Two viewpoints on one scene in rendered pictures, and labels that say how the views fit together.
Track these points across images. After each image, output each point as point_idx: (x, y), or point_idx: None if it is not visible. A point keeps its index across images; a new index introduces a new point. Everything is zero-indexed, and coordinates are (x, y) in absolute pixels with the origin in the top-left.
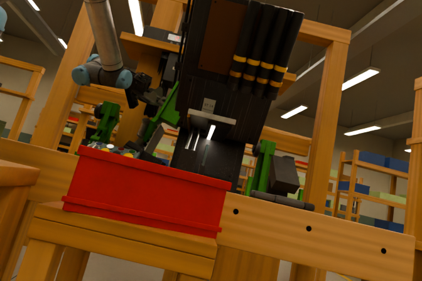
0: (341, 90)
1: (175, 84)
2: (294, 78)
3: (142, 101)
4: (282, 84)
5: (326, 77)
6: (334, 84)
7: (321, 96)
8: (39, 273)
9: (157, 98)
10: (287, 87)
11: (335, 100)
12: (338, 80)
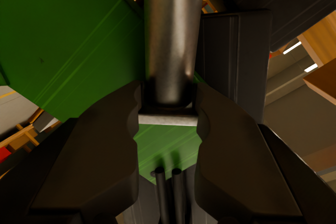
0: (310, 55)
1: (144, 176)
2: (304, 81)
3: (19, 171)
4: (333, 66)
5: None
6: (318, 62)
7: (324, 43)
8: None
9: (197, 124)
10: (334, 58)
11: (304, 45)
12: (319, 66)
